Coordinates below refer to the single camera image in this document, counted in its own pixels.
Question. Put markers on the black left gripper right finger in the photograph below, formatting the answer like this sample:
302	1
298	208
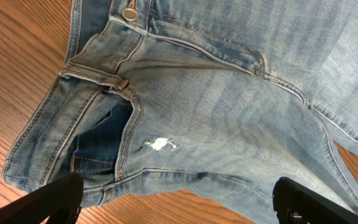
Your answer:
296	204

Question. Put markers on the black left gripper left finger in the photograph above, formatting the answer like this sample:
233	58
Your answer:
56	202

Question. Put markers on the blue denim jeans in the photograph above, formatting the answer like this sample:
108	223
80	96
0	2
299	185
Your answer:
219	97

